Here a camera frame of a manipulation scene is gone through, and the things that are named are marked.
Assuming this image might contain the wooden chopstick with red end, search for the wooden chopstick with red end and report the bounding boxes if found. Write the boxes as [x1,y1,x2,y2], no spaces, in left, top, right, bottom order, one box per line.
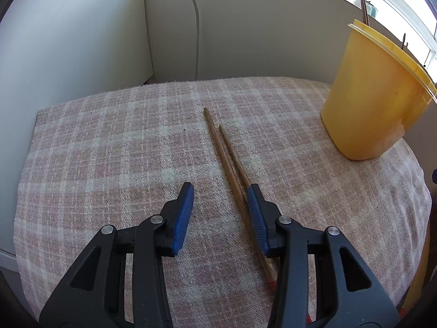
[219,125,312,325]
[203,107,279,291]

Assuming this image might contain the wooden stool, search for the wooden stool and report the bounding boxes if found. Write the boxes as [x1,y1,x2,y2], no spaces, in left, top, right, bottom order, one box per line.
[404,239,431,315]

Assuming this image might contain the yellow plastic container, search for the yellow plastic container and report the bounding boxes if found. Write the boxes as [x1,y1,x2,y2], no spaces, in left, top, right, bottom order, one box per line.
[320,19,437,160]

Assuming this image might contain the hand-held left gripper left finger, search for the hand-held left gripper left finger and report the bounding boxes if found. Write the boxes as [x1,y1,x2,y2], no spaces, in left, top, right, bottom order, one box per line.
[39,182,195,328]

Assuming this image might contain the white cable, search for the white cable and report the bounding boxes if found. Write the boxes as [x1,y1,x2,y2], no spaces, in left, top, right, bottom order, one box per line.
[186,0,202,81]

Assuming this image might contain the pink plaid cloth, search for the pink plaid cloth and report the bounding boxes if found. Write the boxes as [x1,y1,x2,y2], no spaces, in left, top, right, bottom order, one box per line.
[15,76,432,322]

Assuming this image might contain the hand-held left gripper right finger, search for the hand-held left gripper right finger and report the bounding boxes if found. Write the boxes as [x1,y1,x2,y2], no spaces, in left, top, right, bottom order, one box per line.
[246,183,401,328]

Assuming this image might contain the mint green kettle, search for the mint green kettle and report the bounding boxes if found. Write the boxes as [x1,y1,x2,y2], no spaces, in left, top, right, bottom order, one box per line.
[355,2,379,17]

